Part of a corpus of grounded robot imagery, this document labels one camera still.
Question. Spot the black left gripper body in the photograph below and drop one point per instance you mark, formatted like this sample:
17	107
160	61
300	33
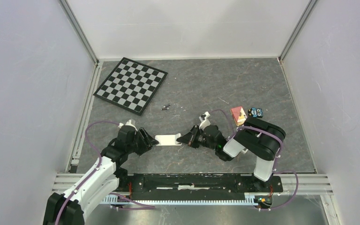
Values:
139	144

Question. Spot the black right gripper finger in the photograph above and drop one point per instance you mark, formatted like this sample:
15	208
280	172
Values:
185	140
191	134

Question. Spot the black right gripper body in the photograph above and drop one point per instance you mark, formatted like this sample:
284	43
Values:
202	141

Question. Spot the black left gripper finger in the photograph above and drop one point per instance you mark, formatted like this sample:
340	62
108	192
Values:
144	133
148	144

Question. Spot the white remote with dark buttons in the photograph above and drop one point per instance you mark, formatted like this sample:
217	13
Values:
168	140

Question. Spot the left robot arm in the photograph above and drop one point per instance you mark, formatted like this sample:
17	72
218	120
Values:
74	205

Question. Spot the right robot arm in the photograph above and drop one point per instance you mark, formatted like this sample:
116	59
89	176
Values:
263	139

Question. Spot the red playing card box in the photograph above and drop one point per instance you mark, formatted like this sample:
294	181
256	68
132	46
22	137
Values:
239	116

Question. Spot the black white chessboard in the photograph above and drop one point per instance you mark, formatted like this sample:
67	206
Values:
131	85

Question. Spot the blue owl figurine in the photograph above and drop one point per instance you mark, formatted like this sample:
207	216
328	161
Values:
255	112

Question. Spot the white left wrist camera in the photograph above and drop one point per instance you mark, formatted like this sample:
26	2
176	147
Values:
128	124

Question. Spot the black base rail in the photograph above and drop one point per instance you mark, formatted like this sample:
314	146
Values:
197	186

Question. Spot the white cable duct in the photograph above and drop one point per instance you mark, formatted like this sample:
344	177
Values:
249	200

